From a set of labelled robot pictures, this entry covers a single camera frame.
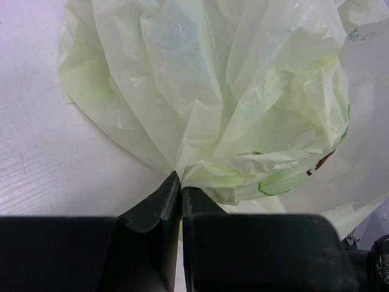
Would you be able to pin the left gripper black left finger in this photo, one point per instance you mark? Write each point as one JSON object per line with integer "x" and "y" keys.
{"x": 135, "y": 251}

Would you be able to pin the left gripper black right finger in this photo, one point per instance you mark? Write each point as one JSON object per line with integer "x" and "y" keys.
{"x": 260, "y": 252}

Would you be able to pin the light green plastic bag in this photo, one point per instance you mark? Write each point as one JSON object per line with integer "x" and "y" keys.
{"x": 267, "y": 106}

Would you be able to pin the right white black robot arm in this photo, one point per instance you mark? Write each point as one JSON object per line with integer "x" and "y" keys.
{"x": 370, "y": 267}

